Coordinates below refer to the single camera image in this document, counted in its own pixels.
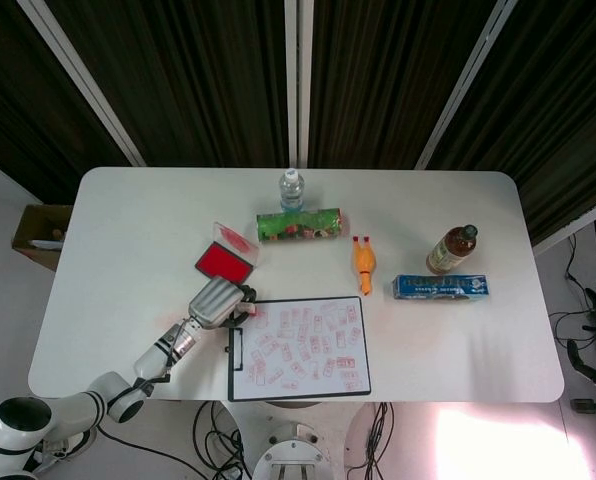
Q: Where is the brown tea bottle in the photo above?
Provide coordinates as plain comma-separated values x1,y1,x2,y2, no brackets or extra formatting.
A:
426,223,479,276

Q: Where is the green printed roll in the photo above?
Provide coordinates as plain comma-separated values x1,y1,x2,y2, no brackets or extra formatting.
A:
255,206,346,244

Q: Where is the yellow rubber chicken toy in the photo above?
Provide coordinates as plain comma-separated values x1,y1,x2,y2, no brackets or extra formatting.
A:
351,235,379,296

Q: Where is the white partition post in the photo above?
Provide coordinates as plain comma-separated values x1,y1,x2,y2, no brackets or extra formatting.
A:
284,0,300,169
17,0,147,167
414,0,519,170
299,0,315,169

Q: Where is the dark ribbed partition panel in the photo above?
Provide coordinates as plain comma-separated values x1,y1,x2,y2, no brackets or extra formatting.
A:
0,0,134,204
42,0,290,169
426,0,596,246
310,0,499,170

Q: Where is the clear water bottle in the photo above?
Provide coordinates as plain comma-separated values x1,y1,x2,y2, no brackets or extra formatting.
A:
278,168,307,214

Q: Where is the brown cardboard box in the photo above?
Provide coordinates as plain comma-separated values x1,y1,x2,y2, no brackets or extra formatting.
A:
10,203,74,272

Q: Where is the blue rectangular box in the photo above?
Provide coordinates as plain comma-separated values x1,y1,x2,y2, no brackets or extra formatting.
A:
390,273,490,301

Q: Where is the black cable bundle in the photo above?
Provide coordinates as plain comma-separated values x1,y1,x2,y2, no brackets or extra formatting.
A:
192,399,252,480
345,399,395,471

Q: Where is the black clipboard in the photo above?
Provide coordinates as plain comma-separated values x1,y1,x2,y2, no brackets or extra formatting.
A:
226,296,372,402

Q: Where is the white paper with red stamps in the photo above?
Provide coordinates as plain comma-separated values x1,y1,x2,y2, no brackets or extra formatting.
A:
233,299,369,396

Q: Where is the red ink pad case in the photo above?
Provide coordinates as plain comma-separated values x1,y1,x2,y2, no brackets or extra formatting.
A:
194,221,262,287

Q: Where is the thin black floor cable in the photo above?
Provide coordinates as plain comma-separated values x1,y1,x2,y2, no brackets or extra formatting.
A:
550,233,596,351

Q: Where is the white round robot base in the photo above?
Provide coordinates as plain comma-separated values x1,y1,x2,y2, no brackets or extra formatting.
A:
250,421,333,480

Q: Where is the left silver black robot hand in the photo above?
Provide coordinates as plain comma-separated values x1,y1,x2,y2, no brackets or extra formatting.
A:
187,275,258,331

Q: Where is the white partition rail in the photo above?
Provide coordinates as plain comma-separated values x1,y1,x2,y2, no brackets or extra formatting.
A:
531,197,596,256

